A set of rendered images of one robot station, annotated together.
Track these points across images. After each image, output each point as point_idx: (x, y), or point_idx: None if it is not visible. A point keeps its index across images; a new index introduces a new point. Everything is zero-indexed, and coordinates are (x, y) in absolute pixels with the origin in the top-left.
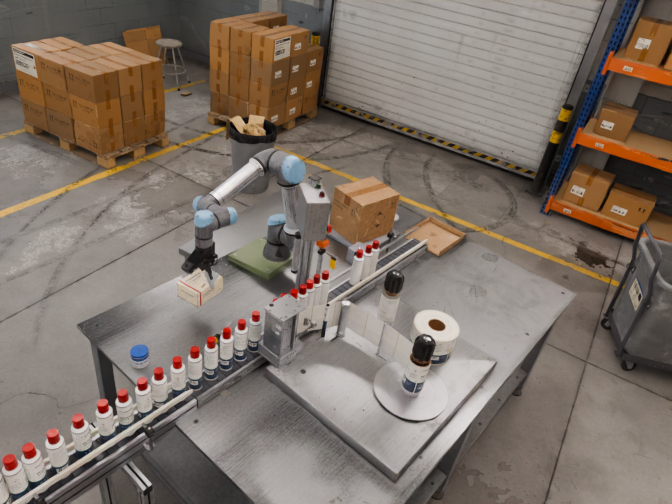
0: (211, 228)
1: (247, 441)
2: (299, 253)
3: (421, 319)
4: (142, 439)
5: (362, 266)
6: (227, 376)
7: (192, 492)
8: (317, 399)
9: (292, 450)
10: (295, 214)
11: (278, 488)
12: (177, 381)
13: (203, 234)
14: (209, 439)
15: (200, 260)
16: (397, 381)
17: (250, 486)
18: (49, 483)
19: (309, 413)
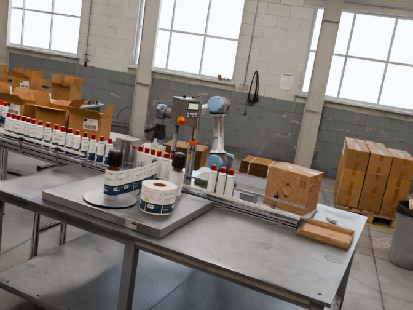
0: (160, 112)
1: (63, 174)
2: (174, 137)
3: (162, 181)
4: (58, 155)
5: (212, 178)
6: (101, 165)
7: (76, 241)
8: (92, 179)
9: (59, 181)
10: (212, 137)
11: (35, 178)
12: (81, 143)
13: (156, 114)
14: (63, 168)
15: (153, 130)
16: None
17: (37, 173)
18: (29, 139)
19: None
